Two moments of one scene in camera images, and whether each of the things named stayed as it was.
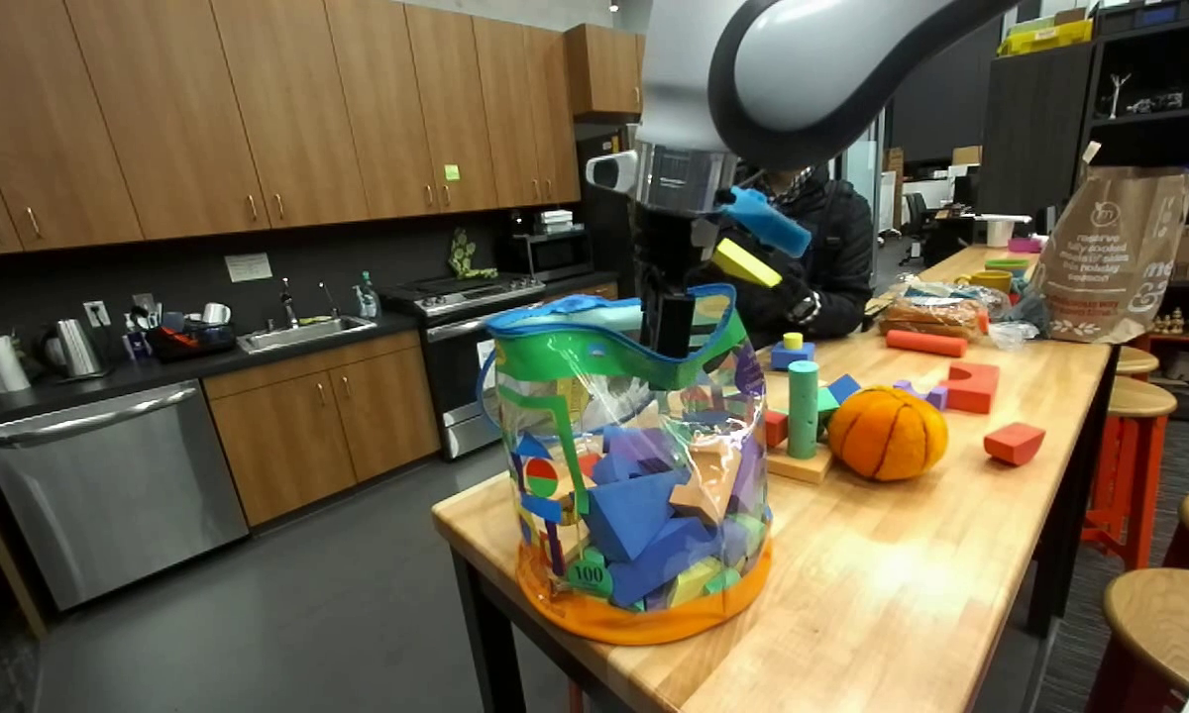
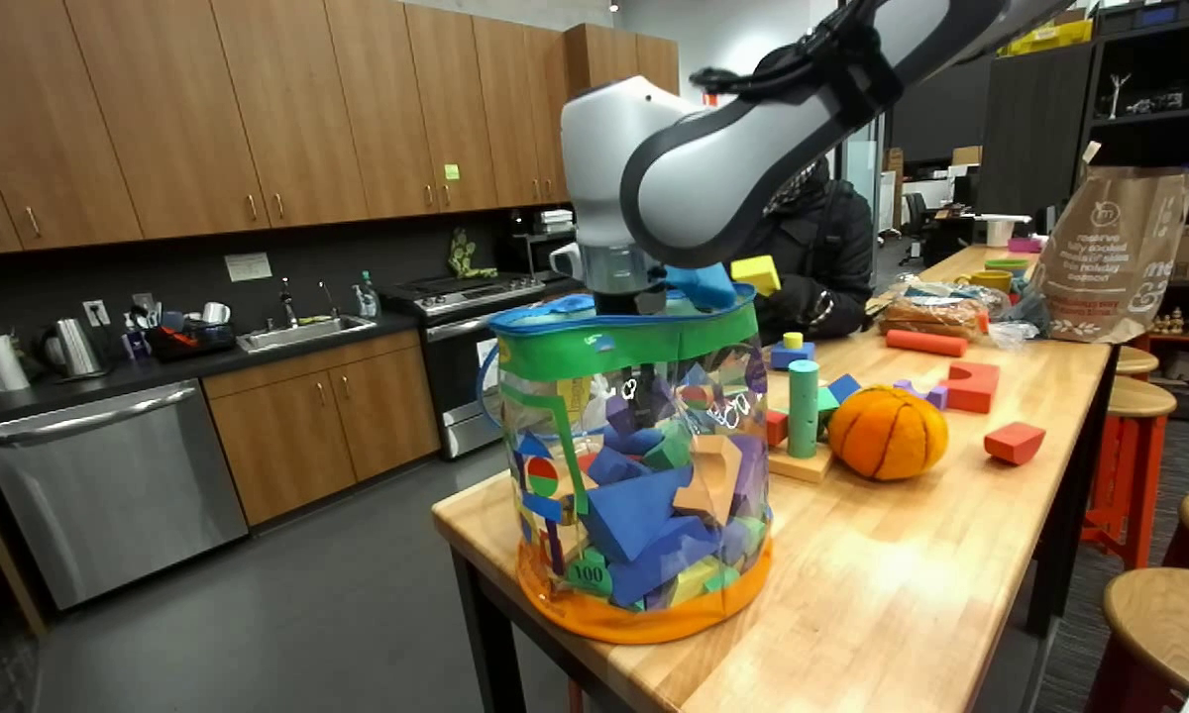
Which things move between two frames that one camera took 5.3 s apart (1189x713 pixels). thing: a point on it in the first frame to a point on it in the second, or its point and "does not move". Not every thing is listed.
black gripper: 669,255 to 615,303
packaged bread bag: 937,305 does not move
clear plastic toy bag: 639,476 does not move
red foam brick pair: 974,390 does not move
